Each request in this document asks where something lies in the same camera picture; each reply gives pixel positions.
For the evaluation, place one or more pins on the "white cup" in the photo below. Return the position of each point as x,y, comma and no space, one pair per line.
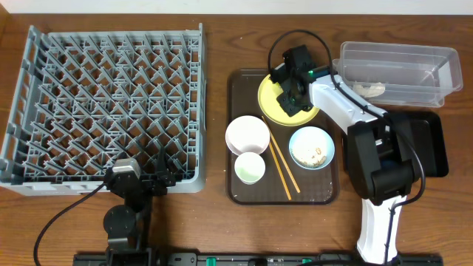
249,167

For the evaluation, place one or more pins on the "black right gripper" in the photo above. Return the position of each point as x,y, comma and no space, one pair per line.
290,87

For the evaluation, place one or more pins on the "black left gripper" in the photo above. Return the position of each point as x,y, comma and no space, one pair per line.
144,181

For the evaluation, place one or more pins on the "grey dishwasher rack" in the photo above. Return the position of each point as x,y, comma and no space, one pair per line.
86,99

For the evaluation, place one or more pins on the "dark brown serving tray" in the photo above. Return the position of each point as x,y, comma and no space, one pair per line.
318,187

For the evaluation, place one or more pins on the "wooden chopstick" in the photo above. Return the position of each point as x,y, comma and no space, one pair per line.
278,168
281,158

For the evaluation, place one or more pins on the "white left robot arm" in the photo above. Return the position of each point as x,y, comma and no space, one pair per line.
127,225

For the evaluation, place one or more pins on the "light blue bowl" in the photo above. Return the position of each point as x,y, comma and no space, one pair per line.
311,148

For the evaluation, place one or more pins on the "white bowl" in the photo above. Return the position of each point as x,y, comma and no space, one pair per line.
247,134

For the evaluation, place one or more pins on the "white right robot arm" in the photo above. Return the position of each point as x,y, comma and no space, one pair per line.
381,160

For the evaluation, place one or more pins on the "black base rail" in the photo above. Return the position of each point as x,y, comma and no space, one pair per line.
195,259

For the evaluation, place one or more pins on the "yellow plate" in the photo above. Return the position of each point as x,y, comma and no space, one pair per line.
267,94

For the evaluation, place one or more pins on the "clear plastic wrap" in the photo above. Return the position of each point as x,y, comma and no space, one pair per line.
372,91

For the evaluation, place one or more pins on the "black food waste tray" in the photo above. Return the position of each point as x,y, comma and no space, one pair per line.
427,137

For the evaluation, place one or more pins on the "clear plastic bin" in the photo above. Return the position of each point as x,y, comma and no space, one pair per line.
413,75

